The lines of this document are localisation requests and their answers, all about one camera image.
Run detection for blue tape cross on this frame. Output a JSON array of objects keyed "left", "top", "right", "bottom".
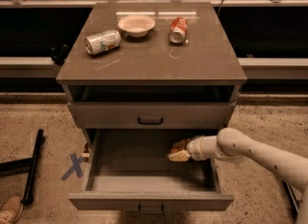
[{"left": 61, "top": 153, "right": 84, "bottom": 181}]

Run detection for black stand leg right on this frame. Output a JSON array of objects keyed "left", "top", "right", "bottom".
[{"left": 282, "top": 182, "right": 300, "bottom": 218}]

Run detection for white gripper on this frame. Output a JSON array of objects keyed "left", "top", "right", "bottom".
[{"left": 167, "top": 137, "right": 211, "bottom": 162}]

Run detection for white green soda can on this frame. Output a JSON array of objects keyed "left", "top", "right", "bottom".
[{"left": 85, "top": 30, "right": 121, "bottom": 56}]

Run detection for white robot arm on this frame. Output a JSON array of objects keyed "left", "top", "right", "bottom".
[{"left": 167, "top": 128, "right": 308, "bottom": 224}]

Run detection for white ceramic bowl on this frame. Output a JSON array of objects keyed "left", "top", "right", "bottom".
[{"left": 117, "top": 14, "right": 156, "bottom": 37}]

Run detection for red soda can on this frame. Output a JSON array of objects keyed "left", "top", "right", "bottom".
[{"left": 169, "top": 16, "right": 188, "bottom": 44}]

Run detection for black stand leg left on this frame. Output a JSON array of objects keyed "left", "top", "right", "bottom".
[{"left": 0, "top": 129, "right": 45, "bottom": 205}]

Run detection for tan shoe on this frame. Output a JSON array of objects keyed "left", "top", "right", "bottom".
[{"left": 0, "top": 195, "right": 23, "bottom": 224}]

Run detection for open grey middle drawer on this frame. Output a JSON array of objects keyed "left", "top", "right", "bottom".
[{"left": 68, "top": 129, "right": 233, "bottom": 214}]

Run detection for closed grey upper drawer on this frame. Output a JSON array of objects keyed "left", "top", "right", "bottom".
[{"left": 68, "top": 102, "right": 236, "bottom": 129}]

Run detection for black clamp on rail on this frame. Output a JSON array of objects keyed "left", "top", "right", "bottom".
[{"left": 50, "top": 44, "right": 68, "bottom": 65}]

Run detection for black stand leg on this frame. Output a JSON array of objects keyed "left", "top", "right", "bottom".
[
  {"left": 0, "top": 129, "right": 45, "bottom": 205},
  {"left": 282, "top": 182, "right": 300, "bottom": 218}
]

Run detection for grey drawer cabinet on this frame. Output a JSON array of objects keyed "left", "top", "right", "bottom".
[{"left": 55, "top": 2, "right": 247, "bottom": 212}]

